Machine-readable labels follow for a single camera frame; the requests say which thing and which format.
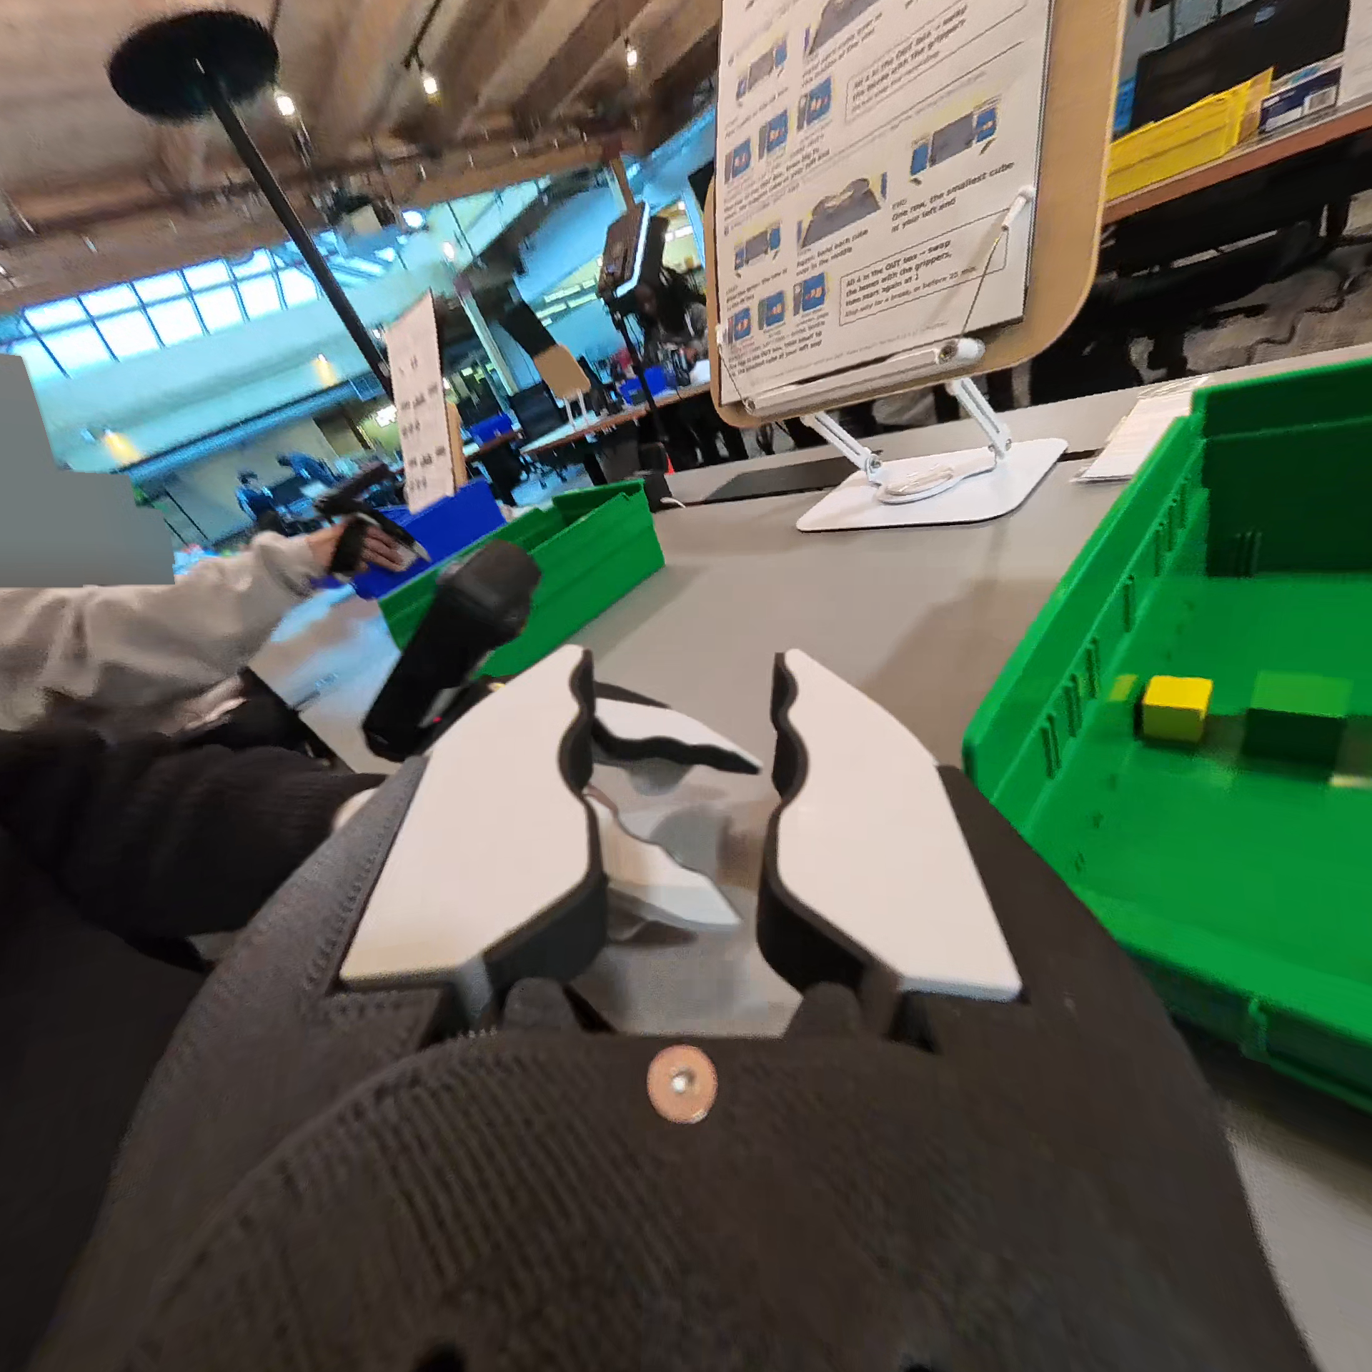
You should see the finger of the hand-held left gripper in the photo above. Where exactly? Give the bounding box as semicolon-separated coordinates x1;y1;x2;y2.
585;794;745;936
592;698;765;778

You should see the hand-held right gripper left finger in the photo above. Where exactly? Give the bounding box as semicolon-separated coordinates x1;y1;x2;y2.
338;645;611;992

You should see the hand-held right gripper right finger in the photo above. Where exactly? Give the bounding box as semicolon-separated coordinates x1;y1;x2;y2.
759;649;1024;1004

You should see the green plastic bin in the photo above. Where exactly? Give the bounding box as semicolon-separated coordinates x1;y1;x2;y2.
381;481;665;680
965;360;1372;1111

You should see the small yellow wooden cube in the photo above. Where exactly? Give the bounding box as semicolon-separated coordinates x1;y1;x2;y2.
1140;674;1217;745

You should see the green wooden cube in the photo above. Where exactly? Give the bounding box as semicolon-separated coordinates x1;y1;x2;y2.
1243;672;1354;766

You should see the person's left forearm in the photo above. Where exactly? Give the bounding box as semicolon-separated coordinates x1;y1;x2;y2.
0;729;392;950

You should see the grey desk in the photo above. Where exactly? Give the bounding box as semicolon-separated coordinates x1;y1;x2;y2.
247;343;1372;1372

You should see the blue plastic bin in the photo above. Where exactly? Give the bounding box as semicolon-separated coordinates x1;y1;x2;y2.
356;483;507;599

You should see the instruction sheet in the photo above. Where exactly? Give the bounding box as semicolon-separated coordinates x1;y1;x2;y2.
717;0;1057;382
382;292;445;512

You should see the black studio light panel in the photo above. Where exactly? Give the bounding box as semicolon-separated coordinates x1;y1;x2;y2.
598;203;672;302

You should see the person's black sweater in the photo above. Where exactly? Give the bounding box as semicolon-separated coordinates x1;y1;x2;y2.
0;835;247;1372

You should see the printed paper sheet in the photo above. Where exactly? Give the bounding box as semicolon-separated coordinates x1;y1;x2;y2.
1072;376;1207;483

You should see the black floor lamp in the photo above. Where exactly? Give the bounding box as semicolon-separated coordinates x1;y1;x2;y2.
108;11;392;400

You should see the long wooden table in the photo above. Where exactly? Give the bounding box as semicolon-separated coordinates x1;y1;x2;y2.
1103;100;1372;227

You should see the yellow plastic bin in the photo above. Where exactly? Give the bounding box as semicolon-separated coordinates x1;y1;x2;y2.
1103;70;1273;198

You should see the blue white carton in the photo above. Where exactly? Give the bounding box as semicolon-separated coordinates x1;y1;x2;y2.
1260;59;1346;136

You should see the black monitor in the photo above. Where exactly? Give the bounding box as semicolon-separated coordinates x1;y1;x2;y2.
1130;0;1351;109

